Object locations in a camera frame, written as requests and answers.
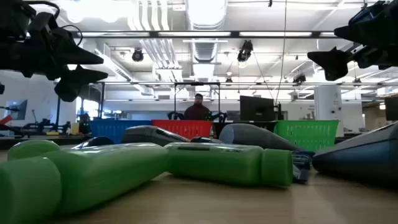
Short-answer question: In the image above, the black computer monitor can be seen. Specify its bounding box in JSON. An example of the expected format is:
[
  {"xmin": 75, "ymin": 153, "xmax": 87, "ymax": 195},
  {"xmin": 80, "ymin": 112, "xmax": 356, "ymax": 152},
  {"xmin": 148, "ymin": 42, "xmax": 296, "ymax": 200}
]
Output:
[{"xmin": 239, "ymin": 95, "xmax": 276, "ymax": 122}]

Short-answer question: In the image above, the black ceiling camera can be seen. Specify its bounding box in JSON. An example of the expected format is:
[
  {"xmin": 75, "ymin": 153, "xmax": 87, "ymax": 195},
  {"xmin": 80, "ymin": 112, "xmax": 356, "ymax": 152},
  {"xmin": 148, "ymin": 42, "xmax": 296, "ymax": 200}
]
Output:
[
  {"xmin": 236, "ymin": 39, "xmax": 254, "ymax": 62},
  {"xmin": 131, "ymin": 48, "xmax": 144, "ymax": 62},
  {"xmin": 292, "ymin": 73, "xmax": 307, "ymax": 85}
]

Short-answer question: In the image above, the green plastic basket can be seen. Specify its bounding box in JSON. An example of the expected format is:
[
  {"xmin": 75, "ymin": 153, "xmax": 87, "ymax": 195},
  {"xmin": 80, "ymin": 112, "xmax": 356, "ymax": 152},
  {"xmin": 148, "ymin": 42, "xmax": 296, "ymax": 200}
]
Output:
[{"xmin": 273, "ymin": 119, "xmax": 340, "ymax": 153}]

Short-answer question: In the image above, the blue-gray toiletry tube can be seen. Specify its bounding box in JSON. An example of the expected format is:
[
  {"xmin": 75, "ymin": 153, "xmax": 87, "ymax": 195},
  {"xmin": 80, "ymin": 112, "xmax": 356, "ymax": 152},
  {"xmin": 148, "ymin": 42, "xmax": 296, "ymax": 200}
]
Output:
[{"xmin": 312, "ymin": 121, "xmax": 398, "ymax": 187}]

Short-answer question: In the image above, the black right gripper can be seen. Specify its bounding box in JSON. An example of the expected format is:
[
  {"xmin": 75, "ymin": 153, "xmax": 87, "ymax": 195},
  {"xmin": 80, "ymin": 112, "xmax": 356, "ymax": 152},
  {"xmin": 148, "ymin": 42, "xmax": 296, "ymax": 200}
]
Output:
[{"xmin": 307, "ymin": 0, "xmax": 398, "ymax": 82}]

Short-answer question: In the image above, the red plastic basket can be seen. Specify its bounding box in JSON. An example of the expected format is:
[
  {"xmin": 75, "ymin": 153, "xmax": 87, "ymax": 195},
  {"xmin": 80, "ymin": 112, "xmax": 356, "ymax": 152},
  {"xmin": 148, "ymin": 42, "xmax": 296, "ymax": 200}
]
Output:
[{"xmin": 151, "ymin": 119, "xmax": 215, "ymax": 140}]

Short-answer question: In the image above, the black overhead frame bar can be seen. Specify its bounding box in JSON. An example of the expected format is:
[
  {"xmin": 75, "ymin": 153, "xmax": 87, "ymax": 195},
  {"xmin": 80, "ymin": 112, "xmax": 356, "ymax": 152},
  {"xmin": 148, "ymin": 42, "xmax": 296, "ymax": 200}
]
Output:
[{"xmin": 71, "ymin": 30, "xmax": 349, "ymax": 39}]

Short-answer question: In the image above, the thin hanging cable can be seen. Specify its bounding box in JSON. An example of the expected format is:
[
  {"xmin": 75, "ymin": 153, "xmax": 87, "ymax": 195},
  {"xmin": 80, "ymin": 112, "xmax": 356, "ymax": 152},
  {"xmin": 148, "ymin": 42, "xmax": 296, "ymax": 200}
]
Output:
[{"xmin": 275, "ymin": 0, "xmax": 287, "ymax": 104}]

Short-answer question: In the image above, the dark gray toiletry tube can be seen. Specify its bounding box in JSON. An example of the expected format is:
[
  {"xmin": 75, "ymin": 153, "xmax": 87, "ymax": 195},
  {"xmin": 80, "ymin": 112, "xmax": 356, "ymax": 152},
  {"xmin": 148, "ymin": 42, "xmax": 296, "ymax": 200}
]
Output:
[{"xmin": 121, "ymin": 125, "xmax": 191, "ymax": 147}]

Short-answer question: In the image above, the green shampoo bottle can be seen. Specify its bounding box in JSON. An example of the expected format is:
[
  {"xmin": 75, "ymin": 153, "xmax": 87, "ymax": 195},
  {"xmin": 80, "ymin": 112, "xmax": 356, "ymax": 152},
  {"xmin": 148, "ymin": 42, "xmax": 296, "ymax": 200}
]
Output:
[
  {"xmin": 0, "ymin": 142, "xmax": 170, "ymax": 224},
  {"xmin": 164, "ymin": 142, "xmax": 294, "ymax": 188},
  {"xmin": 7, "ymin": 139, "xmax": 62, "ymax": 161}
]

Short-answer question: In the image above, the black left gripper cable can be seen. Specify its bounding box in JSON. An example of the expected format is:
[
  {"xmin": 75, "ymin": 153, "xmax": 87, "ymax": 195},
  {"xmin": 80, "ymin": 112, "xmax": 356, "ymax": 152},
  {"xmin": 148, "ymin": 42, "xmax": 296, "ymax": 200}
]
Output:
[{"xmin": 23, "ymin": 0, "xmax": 83, "ymax": 47}]

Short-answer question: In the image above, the gray-screen monitor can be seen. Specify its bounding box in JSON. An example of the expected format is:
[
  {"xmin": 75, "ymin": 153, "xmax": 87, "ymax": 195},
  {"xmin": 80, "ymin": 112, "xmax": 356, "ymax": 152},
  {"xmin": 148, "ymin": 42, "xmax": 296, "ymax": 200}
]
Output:
[{"xmin": 4, "ymin": 99, "xmax": 28, "ymax": 121}]

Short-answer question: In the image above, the dark monitor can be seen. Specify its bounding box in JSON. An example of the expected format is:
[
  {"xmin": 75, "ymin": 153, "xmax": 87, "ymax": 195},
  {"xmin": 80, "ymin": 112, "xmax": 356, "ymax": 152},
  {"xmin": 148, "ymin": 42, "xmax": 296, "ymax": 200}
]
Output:
[{"xmin": 384, "ymin": 96, "xmax": 398, "ymax": 121}]

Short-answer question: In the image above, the white round pillar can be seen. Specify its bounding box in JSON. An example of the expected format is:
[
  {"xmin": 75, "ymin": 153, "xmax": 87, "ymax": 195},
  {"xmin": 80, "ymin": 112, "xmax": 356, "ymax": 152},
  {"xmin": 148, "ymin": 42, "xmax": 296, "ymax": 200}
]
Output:
[{"xmin": 313, "ymin": 85, "xmax": 343, "ymax": 138}]

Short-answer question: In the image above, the dark blue toiletry tube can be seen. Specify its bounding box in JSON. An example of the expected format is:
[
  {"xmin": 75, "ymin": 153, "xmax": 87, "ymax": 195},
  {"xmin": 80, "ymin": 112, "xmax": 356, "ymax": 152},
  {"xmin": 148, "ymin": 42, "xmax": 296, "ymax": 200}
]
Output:
[
  {"xmin": 292, "ymin": 150, "xmax": 315, "ymax": 170},
  {"xmin": 292, "ymin": 166, "xmax": 310, "ymax": 184},
  {"xmin": 73, "ymin": 136, "xmax": 115, "ymax": 150},
  {"xmin": 190, "ymin": 136, "xmax": 223, "ymax": 144}
]

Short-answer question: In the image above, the blue plastic basket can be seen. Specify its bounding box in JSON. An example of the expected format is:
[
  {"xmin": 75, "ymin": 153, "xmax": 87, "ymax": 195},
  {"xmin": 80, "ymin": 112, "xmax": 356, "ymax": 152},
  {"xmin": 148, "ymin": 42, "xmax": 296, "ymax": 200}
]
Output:
[{"xmin": 89, "ymin": 119, "xmax": 153, "ymax": 145}]

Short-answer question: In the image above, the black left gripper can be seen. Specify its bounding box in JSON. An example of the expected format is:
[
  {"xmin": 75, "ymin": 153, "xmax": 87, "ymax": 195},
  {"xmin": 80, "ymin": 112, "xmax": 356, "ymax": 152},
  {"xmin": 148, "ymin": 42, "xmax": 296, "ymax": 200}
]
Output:
[{"xmin": 21, "ymin": 12, "xmax": 109, "ymax": 103}]

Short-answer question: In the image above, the person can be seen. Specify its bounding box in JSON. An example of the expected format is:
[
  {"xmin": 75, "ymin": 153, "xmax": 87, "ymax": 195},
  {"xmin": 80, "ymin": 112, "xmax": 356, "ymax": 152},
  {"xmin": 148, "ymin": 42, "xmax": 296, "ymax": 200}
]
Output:
[{"xmin": 183, "ymin": 93, "xmax": 212, "ymax": 121}]

